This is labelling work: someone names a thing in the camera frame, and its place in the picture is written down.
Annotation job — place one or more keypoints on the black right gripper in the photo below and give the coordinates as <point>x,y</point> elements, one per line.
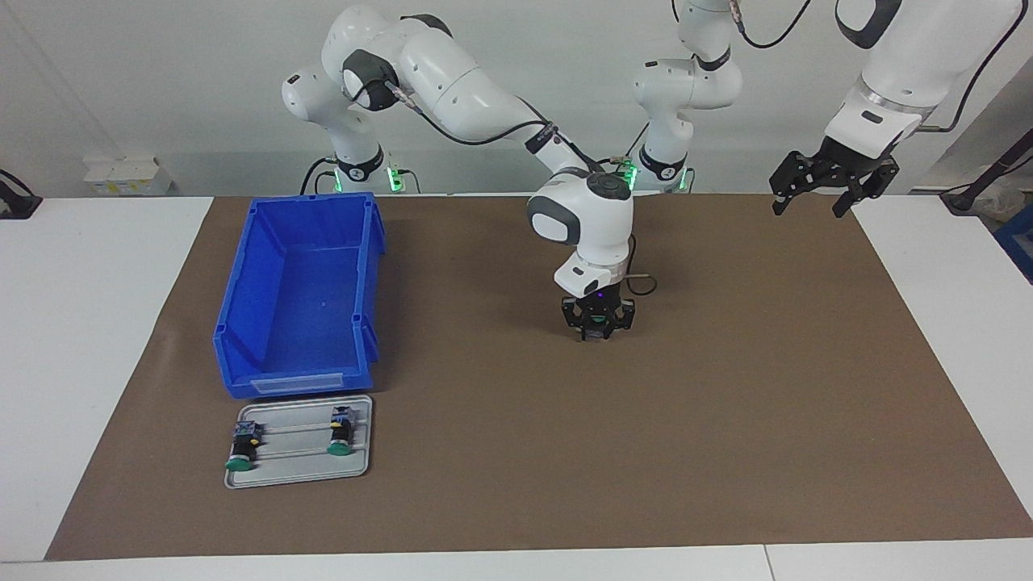
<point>601,298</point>

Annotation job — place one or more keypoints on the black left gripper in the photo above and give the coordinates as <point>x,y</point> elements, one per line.
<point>843,161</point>

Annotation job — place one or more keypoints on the green push button switch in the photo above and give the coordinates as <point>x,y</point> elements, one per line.
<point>242,444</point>
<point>597,331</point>
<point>340,432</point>

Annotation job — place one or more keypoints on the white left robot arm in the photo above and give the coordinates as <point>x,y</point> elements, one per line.
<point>686,85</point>

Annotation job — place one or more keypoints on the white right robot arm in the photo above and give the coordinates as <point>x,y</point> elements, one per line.
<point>452,81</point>

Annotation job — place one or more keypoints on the black pole stand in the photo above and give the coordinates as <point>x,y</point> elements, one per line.
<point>960,200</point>

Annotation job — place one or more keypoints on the brown paper table mat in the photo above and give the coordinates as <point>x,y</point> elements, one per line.
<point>565,452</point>

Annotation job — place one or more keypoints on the blue crate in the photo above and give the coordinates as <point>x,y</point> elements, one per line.
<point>1021,242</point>

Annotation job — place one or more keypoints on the blue plastic storage bin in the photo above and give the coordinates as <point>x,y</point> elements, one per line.
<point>307,307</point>

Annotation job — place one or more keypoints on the silver metal tray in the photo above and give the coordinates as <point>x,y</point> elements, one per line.
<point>294,464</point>

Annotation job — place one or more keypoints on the white box with yellow labels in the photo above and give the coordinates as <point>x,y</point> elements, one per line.
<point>121,177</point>

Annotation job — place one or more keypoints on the black clamp stand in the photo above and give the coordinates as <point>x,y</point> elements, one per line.
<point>16,206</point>

